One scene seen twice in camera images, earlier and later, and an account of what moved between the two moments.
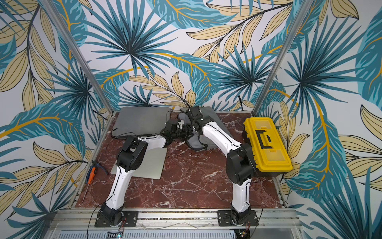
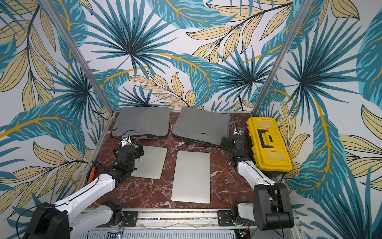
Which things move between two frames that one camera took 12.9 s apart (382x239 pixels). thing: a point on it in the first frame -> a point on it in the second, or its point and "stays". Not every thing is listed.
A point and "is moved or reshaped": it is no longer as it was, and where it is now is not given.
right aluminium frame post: x=298 y=20 stays
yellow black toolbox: x=270 y=155 stays
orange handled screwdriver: x=89 y=180 stays
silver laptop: x=151 y=167 stays
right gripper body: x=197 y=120 -> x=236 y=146
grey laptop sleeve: x=209 y=115 is moved or reshaped
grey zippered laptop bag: x=140 y=121 stays
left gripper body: x=183 y=133 -> x=139 y=153
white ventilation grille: x=149 y=234 stays
